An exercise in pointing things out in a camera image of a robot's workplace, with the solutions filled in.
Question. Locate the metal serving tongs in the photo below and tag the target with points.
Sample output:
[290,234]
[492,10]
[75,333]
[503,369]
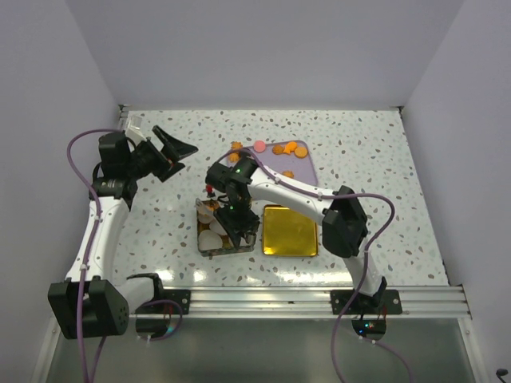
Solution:
[240,222]

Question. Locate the aluminium front rail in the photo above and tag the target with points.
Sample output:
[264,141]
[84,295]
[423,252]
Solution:
[259,299]

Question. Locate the pink round cookie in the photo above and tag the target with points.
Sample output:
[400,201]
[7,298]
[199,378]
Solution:
[259,146]

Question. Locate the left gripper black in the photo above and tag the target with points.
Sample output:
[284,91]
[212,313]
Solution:
[172,150]

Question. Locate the lavender plastic tray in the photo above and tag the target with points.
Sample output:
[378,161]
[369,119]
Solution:
[302,168]

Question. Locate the white paper cup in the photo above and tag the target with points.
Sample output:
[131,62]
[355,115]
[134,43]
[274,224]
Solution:
[209,241]
[216,227]
[204,214]

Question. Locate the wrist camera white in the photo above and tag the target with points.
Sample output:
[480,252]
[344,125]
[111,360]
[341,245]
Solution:
[135,127]
[211,193]

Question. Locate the round orange cookie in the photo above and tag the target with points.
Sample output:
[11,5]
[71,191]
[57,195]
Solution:
[301,152]
[213,205]

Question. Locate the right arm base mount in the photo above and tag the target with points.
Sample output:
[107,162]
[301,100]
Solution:
[370,313]

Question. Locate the brown round cookie top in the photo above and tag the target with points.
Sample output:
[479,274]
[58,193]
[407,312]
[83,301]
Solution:
[278,149]

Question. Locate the swirl cookie tray right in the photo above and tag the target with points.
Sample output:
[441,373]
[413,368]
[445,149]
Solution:
[289,174]

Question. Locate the orange fish cookie top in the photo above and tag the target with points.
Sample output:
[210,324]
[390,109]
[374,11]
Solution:
[290,147]

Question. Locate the white paper cup bottom left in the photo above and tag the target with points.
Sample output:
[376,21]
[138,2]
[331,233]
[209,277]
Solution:
[209,241]

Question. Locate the square cookie tin box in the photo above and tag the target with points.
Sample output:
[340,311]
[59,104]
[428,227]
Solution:
[228,247]

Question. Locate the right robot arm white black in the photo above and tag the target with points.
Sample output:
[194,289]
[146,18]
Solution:
[339,214]

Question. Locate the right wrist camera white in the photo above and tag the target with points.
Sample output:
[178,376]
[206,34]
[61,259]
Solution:
[211,193]

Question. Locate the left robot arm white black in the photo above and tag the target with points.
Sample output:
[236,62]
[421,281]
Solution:
[112,191]

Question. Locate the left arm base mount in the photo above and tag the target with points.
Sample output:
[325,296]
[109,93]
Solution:
[172,304]

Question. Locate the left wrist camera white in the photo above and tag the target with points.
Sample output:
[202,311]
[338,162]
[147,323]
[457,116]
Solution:
[135,127]

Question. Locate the white paper cup top left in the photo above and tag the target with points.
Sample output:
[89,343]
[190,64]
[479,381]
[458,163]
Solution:
[204,214]

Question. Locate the orange flower cookie top left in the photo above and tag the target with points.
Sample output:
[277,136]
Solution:
[236,146]

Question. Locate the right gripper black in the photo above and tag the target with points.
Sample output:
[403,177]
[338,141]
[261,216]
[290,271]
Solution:
[233,227]

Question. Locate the swirl cookie left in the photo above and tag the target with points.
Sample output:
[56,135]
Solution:
[233,158]

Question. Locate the white paper cup centre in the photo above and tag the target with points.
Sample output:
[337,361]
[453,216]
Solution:
[216,227]

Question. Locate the gold tin lid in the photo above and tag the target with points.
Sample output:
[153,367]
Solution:
[287,233]

